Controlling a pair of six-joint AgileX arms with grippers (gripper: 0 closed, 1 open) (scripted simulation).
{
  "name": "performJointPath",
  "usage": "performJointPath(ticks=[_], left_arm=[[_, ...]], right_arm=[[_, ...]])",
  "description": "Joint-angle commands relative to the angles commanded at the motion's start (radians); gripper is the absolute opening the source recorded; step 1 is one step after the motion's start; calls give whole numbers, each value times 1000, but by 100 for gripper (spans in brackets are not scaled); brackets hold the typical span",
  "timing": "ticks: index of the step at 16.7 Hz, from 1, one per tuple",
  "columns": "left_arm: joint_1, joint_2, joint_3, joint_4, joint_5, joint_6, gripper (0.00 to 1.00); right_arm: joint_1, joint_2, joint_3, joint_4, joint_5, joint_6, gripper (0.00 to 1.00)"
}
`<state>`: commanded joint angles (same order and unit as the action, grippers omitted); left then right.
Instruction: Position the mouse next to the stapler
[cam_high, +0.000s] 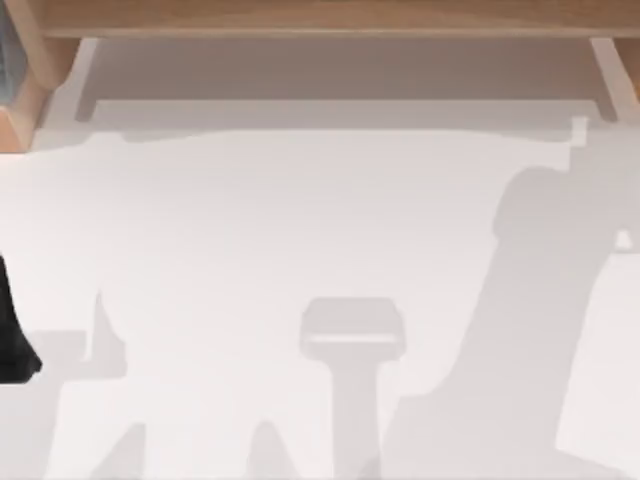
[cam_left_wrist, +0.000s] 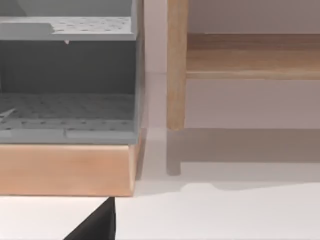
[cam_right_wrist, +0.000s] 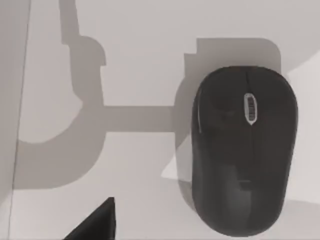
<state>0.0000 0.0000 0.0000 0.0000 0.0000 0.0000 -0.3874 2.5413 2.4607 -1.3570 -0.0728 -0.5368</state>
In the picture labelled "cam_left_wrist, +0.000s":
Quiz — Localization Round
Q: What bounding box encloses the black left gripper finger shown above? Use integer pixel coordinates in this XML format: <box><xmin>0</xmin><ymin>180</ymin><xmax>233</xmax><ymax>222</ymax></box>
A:
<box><xmin>62</xmin><ymin>197</ymin><xmax>118</xmax><ymax>240</ymax></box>

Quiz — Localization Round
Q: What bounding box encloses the pale wooden drawer front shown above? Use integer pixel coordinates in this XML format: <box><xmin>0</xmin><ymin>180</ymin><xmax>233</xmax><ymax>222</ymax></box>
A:
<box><xmin>0</xmin><ymin>128</ymin><xmax>146</xmax><ymax>198</ymax></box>

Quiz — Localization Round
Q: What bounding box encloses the grey pierced drawer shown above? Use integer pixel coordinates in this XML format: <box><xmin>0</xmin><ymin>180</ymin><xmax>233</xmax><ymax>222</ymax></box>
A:
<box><xmin>0</xmin><ymin>0</ymin><xmax>145</xmax><ymax>146</ymax></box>

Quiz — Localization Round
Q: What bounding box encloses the wooden open shelf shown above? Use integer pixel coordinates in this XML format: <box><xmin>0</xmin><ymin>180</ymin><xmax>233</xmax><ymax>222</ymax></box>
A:
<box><xmin>166</xmin><ymin>0</ymin><xmax>320</xmax><ymax>176</ymax></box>

